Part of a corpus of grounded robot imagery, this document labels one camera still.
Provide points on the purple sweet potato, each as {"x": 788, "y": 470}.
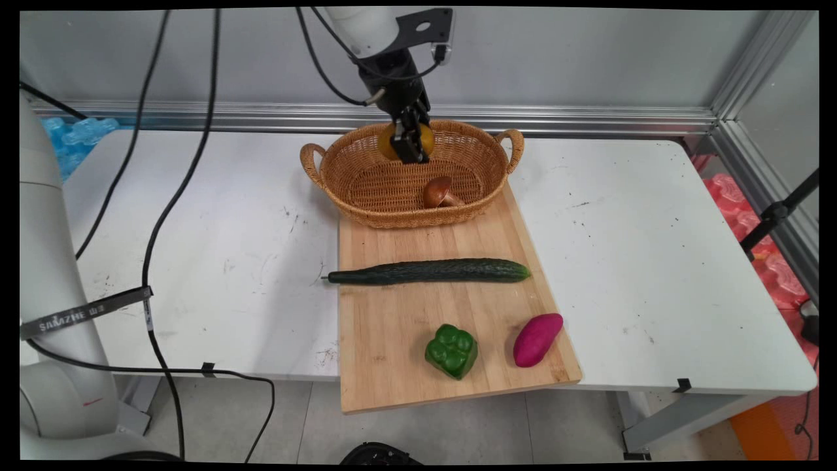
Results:
{"x": 536, "y": 340}

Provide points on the black round object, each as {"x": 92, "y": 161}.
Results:
{"x": 379, "y": 454}

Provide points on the pink foam padding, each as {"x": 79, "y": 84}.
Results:
{"x": 775, "y": 268}

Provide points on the yellow potato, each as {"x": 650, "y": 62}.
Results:
{"x": 386, "y": 147}

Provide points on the blue foam padding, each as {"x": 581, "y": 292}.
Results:
{"x": 75, "y": 140}

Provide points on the aluminium frame rail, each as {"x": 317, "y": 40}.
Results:
{"x": 261, "y": 116}
{"x": 752, "y": 144}

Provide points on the small black box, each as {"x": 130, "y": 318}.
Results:
{"x": 809, "y": 324}

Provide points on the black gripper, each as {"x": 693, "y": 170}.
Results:
{"x": 392, "y": 82}

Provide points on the long dark green cucumber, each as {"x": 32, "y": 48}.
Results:
{"x": 431, "y": 270}

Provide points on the black tripod leg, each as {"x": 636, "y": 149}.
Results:
{"x": 778, "y": 212}

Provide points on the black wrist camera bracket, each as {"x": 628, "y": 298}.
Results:
{"x": 425, "y": 29}

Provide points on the green bell pepper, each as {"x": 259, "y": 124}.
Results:
{"x": 451, "y": 351}

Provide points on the light wooden cutting board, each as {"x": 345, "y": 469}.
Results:
{"x": 405, "y": 327}

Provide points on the brown mushroom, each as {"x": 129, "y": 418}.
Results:
{"x": 437, "y": 191}

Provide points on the grey metal table leg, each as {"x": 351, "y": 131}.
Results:
{"x": 686, "y": 418}

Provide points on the black tape clip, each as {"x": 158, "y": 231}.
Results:
{"x": 682, "y": 385}
{"x": 208, "y": 370}

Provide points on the orange floor mat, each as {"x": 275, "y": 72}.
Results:
{"x": 771, "y": 432}

